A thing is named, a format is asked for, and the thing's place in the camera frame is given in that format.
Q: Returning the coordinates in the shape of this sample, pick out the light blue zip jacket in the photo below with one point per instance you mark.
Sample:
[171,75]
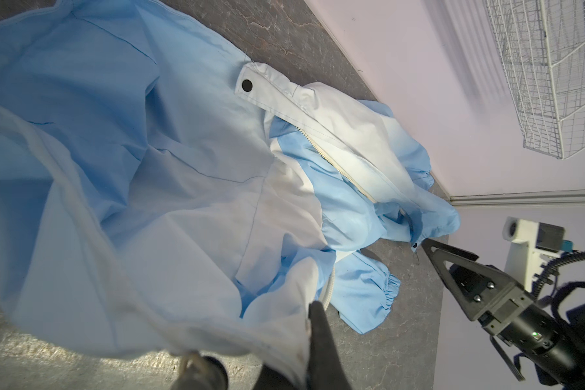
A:
[160,190]

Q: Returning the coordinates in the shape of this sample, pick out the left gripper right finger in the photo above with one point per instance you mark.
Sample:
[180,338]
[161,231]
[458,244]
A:
[324,370]

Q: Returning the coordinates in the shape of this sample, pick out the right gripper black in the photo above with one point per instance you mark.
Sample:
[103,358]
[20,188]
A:
[517,327]

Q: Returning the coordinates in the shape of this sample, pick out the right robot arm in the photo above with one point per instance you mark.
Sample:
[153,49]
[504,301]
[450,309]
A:
[574,322]

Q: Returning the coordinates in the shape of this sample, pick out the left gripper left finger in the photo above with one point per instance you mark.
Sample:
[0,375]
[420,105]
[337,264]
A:
[200,372]

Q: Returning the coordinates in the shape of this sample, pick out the long white wire basket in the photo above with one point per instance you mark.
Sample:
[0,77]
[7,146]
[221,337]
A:
[542,50]

